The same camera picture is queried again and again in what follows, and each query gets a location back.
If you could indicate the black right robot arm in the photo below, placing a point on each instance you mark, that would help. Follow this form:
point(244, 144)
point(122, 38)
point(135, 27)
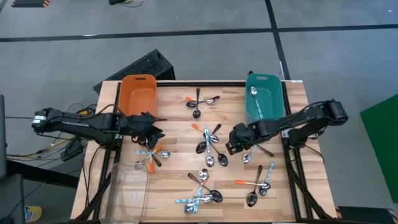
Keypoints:
point(298, 116)

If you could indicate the yellow blue floor object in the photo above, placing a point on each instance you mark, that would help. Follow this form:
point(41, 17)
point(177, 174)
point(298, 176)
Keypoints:
point(32, 214)

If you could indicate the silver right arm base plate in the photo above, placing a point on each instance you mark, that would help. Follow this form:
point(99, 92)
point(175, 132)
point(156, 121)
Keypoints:
point(284, 133)

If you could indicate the teal plastic bin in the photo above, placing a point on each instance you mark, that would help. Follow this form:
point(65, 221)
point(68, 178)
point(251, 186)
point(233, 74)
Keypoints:
point(270, 99)

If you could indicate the black yellow striped box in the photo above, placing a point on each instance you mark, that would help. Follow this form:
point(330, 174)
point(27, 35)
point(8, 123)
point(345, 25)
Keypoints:
point(367, 216)

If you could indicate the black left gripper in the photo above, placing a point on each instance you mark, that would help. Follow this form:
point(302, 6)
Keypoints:
point(133, 126)

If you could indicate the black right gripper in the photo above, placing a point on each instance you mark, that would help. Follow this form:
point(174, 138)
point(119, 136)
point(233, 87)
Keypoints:
point(245, 133)

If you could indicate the green floor mat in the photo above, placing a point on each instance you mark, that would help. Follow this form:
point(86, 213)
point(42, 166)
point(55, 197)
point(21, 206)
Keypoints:
point(382, 140)

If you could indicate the clear plastic bin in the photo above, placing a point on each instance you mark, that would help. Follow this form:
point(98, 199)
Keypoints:
point(124, 199)

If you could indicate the orange plastic bin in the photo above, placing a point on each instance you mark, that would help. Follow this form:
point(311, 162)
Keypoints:
point(138, 96)

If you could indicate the black floor beam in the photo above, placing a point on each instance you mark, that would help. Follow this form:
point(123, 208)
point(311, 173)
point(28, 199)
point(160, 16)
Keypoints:
point(40, 174)

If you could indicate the black power adapter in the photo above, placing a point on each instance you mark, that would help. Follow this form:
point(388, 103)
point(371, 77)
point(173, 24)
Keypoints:
point(73, 151)

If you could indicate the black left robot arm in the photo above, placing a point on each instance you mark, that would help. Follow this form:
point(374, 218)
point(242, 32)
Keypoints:
point(77, 124)

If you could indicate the black orange striped ramp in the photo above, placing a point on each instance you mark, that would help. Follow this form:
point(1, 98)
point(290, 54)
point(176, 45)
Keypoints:
point(28, 3)

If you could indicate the dark panel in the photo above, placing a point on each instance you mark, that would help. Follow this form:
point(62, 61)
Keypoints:
point(2, 137)

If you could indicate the black perforated metal case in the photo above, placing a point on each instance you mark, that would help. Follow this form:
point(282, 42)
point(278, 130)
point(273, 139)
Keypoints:
point(146, 67)

